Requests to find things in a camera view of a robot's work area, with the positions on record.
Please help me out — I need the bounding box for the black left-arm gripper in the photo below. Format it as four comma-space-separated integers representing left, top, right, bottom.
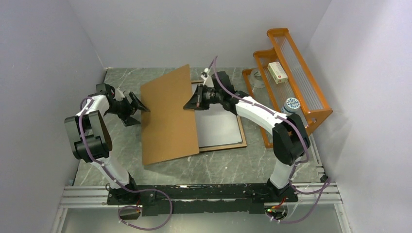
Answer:
106, 92, 150, 126

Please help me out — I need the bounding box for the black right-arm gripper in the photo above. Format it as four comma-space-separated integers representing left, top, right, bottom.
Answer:
184, 83, 223, 110

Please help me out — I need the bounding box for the landscape photo print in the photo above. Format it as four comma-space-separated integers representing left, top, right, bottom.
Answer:
194, 82, 243, 149

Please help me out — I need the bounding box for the brown frame backing board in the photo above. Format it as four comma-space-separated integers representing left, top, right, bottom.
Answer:
140, 65, 199, 166

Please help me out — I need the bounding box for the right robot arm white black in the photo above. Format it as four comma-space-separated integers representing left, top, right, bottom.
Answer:
183, 71, 310, 201

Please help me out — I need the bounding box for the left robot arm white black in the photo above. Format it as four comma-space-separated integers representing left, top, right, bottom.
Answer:
64, 83, 149, 204

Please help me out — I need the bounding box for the white red medicine box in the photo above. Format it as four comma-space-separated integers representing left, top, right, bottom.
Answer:
267, 62, 288, 84

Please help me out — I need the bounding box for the orange wooden shelf rack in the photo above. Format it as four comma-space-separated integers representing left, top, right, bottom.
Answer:
241, 28, 333, 135

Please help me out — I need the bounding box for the blue white ceramic jar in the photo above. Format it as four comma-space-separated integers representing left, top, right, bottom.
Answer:
281, 97, 301, 115

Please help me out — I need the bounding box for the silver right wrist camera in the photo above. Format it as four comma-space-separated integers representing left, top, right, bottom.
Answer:
200, 68, 214, 88

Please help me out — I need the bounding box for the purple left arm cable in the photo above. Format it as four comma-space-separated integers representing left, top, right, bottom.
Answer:
79, 96, 173, 232

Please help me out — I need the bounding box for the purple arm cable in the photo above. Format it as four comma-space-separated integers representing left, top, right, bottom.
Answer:
79, 96, 173, 232
207, 55, 331, 225

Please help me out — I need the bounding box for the light wooden picture frame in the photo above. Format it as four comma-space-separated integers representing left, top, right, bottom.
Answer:
189, 80, 248, 153

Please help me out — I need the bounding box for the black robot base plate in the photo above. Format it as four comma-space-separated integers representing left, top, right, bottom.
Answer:
107, 182, 298, 216

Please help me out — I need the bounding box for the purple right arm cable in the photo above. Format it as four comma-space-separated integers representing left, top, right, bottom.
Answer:
207, 55, 331, 225

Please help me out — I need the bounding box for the aluminium rail frame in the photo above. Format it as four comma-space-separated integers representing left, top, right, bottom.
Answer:
52, 128, 353, 233

